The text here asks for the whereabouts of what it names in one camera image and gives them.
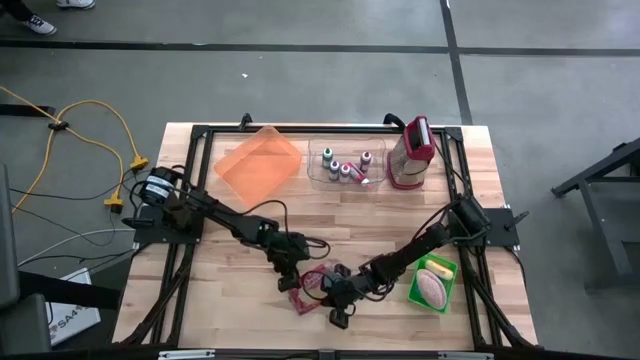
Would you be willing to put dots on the orange-capped colour bottle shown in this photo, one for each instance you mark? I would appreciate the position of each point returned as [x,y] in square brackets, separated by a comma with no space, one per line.
[357,174]

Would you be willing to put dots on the black metal workstation frame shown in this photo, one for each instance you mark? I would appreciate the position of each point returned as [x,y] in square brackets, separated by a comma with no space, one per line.
[600,165]

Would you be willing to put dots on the white printed box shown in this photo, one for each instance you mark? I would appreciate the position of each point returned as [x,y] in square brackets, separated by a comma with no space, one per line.
[75,320]

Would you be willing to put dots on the black stand leg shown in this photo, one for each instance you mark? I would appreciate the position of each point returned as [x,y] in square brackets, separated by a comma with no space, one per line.
[25,110]

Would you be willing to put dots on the pinkish bread loaf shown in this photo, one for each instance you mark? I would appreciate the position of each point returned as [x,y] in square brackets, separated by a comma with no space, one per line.
[431,290]

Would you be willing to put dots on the orange translucent tray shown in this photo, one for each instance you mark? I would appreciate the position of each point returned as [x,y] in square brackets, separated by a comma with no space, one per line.
[260,165]

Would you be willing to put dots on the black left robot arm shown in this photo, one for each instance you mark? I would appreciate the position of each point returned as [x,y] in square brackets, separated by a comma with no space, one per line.
[225,220]

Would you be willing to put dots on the clear plastic bin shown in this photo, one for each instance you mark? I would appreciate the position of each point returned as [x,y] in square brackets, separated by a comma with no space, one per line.
[345,147]

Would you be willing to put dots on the green-capped colour bottle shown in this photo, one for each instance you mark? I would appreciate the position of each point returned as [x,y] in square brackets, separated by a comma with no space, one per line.
[327,159]

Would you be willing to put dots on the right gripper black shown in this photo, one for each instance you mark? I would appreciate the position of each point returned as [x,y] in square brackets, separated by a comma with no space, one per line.
[345,290]

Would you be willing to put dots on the steel box grater red trim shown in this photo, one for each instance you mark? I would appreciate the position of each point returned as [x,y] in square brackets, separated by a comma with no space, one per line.
[407,165]

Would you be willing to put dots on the red popcorn packet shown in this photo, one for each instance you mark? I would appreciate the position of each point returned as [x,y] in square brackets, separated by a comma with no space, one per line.
[302,304]

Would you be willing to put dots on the person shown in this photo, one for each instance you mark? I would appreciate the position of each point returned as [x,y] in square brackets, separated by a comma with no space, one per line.
[37,25]

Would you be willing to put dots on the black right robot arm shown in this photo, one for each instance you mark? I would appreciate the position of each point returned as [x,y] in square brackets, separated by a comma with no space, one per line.
[425,240]

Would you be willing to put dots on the green plastic basket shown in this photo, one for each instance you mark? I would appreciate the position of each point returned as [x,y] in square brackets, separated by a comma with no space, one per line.
[414,292]

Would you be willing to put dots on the black metal table frame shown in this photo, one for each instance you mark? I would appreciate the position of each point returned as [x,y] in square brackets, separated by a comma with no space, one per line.
[350,129]

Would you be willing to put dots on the violet-capped colour bottle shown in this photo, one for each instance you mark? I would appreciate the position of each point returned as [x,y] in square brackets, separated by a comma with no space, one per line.
[334,172]

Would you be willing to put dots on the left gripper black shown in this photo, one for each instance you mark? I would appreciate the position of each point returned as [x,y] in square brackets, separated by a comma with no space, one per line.
[287,250]

